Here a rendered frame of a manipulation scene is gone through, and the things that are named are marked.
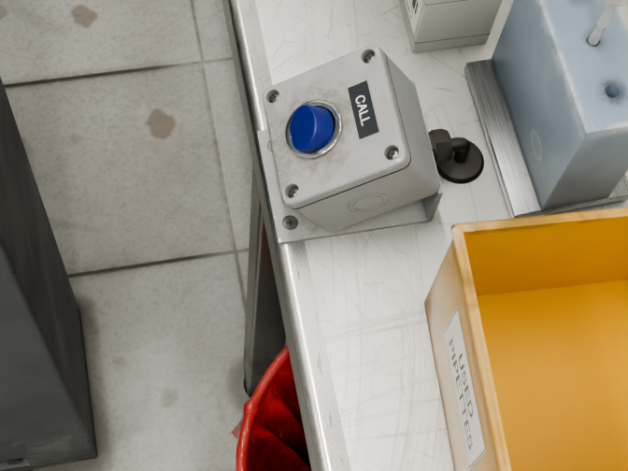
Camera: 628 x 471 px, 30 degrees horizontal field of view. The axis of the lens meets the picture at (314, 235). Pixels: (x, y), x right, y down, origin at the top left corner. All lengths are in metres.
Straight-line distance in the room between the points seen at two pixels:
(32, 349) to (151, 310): 0.49
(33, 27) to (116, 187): 0.29
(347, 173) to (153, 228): 1.03
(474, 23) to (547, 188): 0.11
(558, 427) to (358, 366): 0.11
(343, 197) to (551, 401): 0.15
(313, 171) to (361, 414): 0.13
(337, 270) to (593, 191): 0.15
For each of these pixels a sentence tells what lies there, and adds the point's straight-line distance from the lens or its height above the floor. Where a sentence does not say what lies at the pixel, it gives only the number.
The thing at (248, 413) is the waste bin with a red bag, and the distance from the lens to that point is 1.06.
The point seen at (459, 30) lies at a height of 0.89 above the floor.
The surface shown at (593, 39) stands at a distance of 0.61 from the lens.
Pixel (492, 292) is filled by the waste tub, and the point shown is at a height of 0.89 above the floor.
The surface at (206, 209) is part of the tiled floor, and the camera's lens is 1.61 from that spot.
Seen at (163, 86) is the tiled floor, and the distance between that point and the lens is 1.70.
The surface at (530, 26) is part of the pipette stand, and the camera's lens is 0.64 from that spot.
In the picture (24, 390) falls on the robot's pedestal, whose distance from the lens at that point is 1.20.
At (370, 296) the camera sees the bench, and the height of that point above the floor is 0.87.
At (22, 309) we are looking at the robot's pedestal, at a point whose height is 0.55.
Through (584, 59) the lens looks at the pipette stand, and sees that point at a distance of 0.61.
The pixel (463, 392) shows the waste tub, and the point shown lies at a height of 0.93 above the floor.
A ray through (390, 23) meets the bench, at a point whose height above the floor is 0.88.
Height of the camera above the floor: 1.47
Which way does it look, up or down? 66 degrees down
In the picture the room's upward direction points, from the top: 10 degrees clockwise
